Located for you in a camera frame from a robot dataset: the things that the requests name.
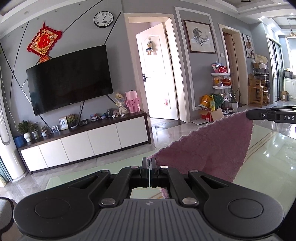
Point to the yellow snack bag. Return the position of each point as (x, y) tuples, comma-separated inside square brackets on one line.
[(205, 102)]

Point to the metal storage rack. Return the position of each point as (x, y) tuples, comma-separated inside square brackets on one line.
[(261, 69)]

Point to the microwave oven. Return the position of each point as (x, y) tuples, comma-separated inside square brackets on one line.
[(288, 74)]

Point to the white kitchen cabinet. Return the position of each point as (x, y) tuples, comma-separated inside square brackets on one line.
[(290, 88)]

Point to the white photo frame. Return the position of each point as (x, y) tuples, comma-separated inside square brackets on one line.
[(63, 123)]

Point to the dark jar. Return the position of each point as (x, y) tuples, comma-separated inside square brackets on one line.
[(109, 113)]

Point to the open cardboard box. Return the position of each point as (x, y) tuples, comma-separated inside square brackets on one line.
[(216, 114)]

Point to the white television cabinet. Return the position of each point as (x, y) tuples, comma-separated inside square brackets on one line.
[(92, 141)]

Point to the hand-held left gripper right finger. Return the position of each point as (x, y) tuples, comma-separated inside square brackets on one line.
[(153, 173)]

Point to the white door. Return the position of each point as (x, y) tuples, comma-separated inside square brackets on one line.
[(157, 92)]

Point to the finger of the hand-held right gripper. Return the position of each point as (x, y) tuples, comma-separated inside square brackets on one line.
[(259, 115), (282, 109)]

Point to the sliding glass door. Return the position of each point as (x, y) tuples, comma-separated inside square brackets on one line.
[(276, 69)]

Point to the plush doll bouquet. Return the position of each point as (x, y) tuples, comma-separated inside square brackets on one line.
[(121, 105)]

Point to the white standing air conditioner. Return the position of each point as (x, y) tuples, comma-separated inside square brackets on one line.
[(10, 139)]

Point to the teal curtain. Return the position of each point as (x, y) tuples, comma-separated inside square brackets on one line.
[(4, 171)]

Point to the plant in white floor pot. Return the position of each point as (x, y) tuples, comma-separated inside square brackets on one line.
[(234, 105)]

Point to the small box stack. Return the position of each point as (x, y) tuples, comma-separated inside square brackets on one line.
[(94, 117)]

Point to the round wall clock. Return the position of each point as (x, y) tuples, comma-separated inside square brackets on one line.
[(103, 19)]

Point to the pink gift box with bow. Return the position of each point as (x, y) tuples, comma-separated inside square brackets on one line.
[(132, 102)]

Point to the potted plant in white vase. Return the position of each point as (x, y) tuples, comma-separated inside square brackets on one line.
[(25, 129)]

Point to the green bag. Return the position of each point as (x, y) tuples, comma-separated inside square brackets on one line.
[(217, 100)]

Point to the framed brown wall picture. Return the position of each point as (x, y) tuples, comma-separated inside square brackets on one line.
[(248, 46)]

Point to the pink and white towel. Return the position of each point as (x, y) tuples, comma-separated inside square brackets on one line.
[(208, 143)]

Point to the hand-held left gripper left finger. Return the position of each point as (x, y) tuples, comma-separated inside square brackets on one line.
[(145, 172)]

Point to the red snack packs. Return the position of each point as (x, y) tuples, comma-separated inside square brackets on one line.
[(219, 69)]

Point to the red knot wall decoration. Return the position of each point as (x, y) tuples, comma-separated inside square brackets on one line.
[(44, 42)]

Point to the flat cardboard piece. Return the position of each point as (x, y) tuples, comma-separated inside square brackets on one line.
[(285, 95)]

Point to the cup with sticks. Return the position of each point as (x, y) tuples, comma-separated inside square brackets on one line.
[(44, 132)]

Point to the plush duck toy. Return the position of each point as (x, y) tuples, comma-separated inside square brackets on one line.
[(149, 48)]

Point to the black flat television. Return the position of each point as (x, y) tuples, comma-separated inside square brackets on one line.
[(69, 81)]

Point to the framed ink painting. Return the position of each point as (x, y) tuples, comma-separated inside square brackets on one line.
[(200, 37)]

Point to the black digital clock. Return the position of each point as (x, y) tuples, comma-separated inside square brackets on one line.
[(84, 122)]

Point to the pink door sticker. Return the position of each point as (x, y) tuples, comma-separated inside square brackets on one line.
[(166, 102)]

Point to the small potted plant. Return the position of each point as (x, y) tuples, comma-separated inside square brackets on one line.
[(34, 132)]

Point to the white shelf cart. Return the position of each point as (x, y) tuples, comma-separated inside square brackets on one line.
[(221, 87)]

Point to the grey chair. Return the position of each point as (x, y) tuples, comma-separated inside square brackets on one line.
[(7, 215)]

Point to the small photo frame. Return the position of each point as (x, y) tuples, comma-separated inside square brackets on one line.
[(54, 128)]

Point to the pendant lamp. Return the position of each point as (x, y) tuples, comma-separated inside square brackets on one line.
[(292, 33)]

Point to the flat white scale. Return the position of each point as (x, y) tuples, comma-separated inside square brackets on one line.
[(199, 121)]

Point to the grass plant in dark pot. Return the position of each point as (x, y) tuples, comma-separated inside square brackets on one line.
[(72, 120)]

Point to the wooden high chair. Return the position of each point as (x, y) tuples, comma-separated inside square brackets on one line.
[(256, 92)]

